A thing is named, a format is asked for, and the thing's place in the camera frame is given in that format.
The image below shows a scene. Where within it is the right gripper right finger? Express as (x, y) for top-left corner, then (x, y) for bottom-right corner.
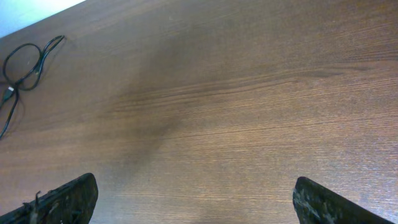
(292, 177), (392, 224)

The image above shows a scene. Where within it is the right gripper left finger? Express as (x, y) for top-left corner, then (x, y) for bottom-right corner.
(1, 173), (98, 224)

